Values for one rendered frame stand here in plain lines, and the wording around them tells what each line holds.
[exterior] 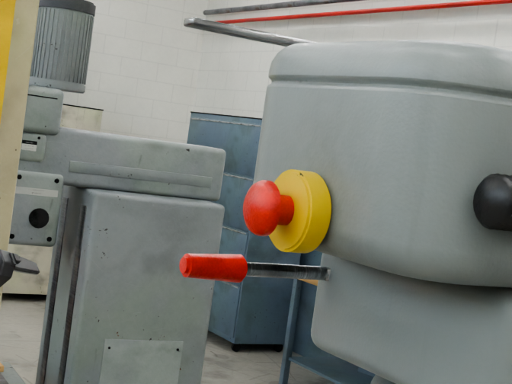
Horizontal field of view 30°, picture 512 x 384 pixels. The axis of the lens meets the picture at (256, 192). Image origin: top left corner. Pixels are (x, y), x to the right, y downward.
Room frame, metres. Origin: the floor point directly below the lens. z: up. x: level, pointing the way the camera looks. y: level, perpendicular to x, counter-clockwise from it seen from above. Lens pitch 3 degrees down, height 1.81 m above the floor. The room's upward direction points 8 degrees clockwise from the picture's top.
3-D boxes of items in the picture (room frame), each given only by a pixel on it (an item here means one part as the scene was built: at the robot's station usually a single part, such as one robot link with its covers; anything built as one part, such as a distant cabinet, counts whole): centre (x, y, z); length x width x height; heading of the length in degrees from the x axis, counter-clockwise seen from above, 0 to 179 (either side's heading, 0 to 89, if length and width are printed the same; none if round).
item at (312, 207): (0.69, -0.03, 1.76); 0.06 x 0.02 x 0.06; 31
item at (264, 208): (0.68, -0.01, 1.76); 0.04 x 0.03 x 0.04; 31
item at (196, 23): (0.83, -0.03, 1.89); 0.24 x 0.04 x 0.01; 119
